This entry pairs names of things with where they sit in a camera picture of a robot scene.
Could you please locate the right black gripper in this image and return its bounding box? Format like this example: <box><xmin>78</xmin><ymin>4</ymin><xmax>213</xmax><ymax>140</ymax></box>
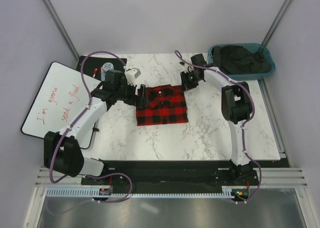
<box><xmin>180</xmin><ymin>69</ymin><xmax>201</xmax><ymax>93</ymax></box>

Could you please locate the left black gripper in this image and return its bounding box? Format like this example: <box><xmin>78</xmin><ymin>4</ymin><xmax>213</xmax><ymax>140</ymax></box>
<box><xmin>115</xmin><ymin>79</ymin><xmax>150</xmax><ymax>109</ymax></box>

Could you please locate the red black plaid shirt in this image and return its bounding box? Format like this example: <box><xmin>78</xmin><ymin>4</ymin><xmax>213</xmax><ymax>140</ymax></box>
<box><xmin>136</xmin><ymin>84</ymin><xmax>189</xmax><ymax>126</ymax></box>

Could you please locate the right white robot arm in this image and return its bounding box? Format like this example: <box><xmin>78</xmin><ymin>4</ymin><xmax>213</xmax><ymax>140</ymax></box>
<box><xmin>175</xmin><ymin>50</ymin><xmax>255</xmax><ymax>185</ymax></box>

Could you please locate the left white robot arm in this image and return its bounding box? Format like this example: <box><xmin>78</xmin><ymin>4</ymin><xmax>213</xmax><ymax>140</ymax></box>
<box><xmin>43</xmin><ymin>68</ymin><xmax>149</xmax><ymax>185</ymax></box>

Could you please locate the blue orange eraser stick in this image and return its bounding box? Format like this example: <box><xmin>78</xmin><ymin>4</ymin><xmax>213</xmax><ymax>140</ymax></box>
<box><xmin>100</xmin><ymin>67</ymin><xmax>106</xmax><ymax>81</ymax></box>

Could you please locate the black clothing in bin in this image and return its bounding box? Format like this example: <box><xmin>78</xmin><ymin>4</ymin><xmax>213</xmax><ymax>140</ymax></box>
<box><xmin>211</xmin><ymin>44</ymin><xmax>273</xmax><ymax>76</ymax></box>

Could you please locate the white blue lidded jar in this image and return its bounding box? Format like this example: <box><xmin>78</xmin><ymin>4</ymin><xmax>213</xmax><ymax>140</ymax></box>
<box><xmin>102</xmin><ymin>62</ymin><xmax>115</xmax><ymax>72</ymax></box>

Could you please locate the red whiteboard marker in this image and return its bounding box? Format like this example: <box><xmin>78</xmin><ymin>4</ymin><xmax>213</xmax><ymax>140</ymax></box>
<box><xmin>92</xmin><ymin>68</ymin><xmax>98</xmax><ymax>78</ymax></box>

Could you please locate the black mat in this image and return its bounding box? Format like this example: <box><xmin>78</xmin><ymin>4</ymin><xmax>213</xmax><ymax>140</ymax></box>
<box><xmin>83</xmin><ymin>56</ymin><xmax>127</xmax><ymax>91</ymax></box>

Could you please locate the teal plastic bin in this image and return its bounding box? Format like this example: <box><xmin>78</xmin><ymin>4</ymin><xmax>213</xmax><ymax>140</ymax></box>
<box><xmin>207</xmin><ymin>42</ymin><xmax>276</xmax><ymax>83</ymax></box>

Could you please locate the white dry erase board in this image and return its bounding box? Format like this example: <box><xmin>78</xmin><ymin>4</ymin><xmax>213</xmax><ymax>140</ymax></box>
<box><xmin>20</xmin><ymin>62</ymin><xmax>89</xmax><ymax>139</ymax></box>

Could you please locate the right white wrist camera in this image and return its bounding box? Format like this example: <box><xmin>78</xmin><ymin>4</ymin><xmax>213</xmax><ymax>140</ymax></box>
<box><xmin>183</xmin><ymin>64</ymin><xmax>194</xmax><ymax>73</ymax></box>

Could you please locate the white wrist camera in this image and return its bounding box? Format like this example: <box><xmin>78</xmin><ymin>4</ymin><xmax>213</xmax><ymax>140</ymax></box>
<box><xmin>124</xmin><ymin>68</ymin><xmax>141</xmax><ymax>86</ymax></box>
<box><xmin>183</xmin><ymin>64</ymin><xmax>194</xmax><ymax>73</ymax></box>

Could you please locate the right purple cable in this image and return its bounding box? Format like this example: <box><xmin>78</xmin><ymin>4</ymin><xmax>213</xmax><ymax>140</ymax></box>
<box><xmin>174</xmin><ymin>49</ymin><xmax>263</xmax><ymax>205</ymax></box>

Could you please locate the purple cable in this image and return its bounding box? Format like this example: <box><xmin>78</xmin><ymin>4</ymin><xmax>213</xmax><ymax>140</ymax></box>
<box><xmin>174</xmin><ymin>49</ymin><xmax>263</xmax><ymax>205</ymax></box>
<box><xmin>46</xmin><ymin>50</ymin><xmax>133</xmax><ymax>216</ymax></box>

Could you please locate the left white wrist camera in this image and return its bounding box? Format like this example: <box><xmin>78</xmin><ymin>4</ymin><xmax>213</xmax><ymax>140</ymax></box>
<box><xmin>124</xmin><ymin>68</ymin><xmax>141</xmax><ymax>86</ymax></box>

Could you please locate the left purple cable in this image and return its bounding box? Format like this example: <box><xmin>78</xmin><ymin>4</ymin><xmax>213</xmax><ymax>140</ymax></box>
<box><xmin>46</xmin><ymin>50</ymin><xmax>133</xmax><ymax>216</ymax></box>

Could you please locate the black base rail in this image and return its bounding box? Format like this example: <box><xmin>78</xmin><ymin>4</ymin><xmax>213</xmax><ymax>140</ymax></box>
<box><xmin>80</xmin><ymin>159</ymin><xmax>258</xmax><ymax>194</ymax></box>

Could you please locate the light blue cable duct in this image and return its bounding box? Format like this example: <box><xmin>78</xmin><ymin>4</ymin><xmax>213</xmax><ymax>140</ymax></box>
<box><xmin>45</xmin><ymin>187</ymin><xmax>236</xmax><ymax>199</ymax></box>

